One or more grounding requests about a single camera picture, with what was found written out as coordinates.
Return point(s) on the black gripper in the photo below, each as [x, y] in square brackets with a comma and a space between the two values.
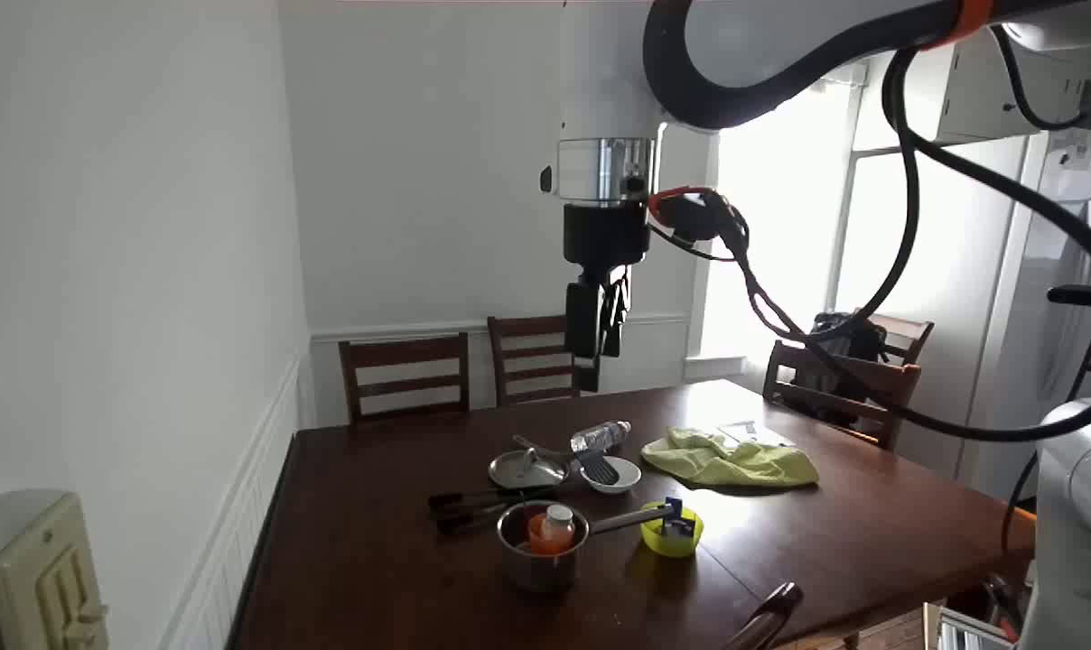
[604, 233]

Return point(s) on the orange cup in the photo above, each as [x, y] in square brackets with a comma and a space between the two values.
[555, 528]

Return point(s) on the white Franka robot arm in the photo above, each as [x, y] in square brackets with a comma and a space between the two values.
[799, 37]

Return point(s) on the clear plastic water bottle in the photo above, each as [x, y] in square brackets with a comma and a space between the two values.
[602, 434]

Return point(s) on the white shallow bowl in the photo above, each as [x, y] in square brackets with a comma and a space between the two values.
[604, 483]

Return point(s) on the yellow-green cloth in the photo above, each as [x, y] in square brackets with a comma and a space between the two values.
[727, 459]

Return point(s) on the blue items in bowl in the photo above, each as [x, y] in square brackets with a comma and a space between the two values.
[673, 514]

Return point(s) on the yellow-green small bowl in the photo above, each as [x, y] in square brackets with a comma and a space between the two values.
[670, 542]

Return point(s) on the black tongs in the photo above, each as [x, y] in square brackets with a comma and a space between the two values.
[462, 512]

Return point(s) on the window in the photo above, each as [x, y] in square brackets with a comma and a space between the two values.
[799, 203]

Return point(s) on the black bag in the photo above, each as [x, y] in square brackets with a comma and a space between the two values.
[848, 338]

